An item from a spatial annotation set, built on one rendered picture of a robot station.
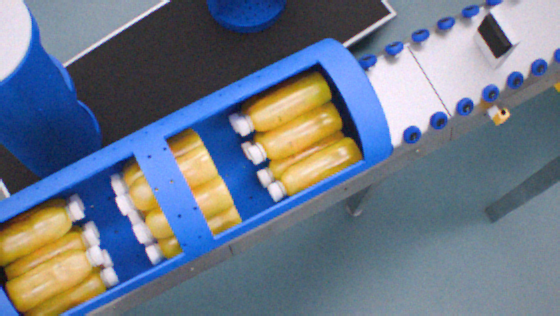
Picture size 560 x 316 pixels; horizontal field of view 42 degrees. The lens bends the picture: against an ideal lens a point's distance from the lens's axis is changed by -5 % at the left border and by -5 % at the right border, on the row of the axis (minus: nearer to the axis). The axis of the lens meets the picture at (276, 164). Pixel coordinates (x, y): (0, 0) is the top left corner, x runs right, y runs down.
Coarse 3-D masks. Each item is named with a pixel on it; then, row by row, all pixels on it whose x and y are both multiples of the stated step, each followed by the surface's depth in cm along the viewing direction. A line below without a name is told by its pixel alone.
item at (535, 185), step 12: (552, 168) 206; (528, 180) 224; (540, 180) 216; (552, 180) 209; (516, 192) 236; (528, 192) 227; (540, 192) 220; (492, 204) 259; (504, 204) 249; (516, 204) 240; (492, 216) 264; (504, 216) 255
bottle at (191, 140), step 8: (184, 136) 156; (192, 136) 155; (168, 144) 155; (176, 144) 154; (184, 144) 154; (192, 144) 154; (200, 144) 154; (176, 152) 153; (184, 152) 154; (136, 160) 155; (128, 168) 154; (136, 168) 153; (120, 176) 154; (128, 176) 153; (136, 176) 152; (128, 184) 153; (128, 192) 154
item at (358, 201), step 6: (372, 186) 224; (378, 186) 231; (360, 192) 238; (366, 192) 231; (372, 192) 236; (354, 198) 249; (360, 198) 241; (366, 198) 242; (348, 204) 262; (354, 204) 253; (360, 204) 248; (366, 204) 256; (348, 210) 267; (354, 210) 258; (360, 210) 263
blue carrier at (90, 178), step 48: (336, 48) 153; (240, 96) 149; (336, 96) 173; (144, 144) 146; (240, 144) 172; (384, 144) 153; (48, 192) 143; (96, 192) 165; (240, 192) 170; (192, 240) 146; (0, 288) 137
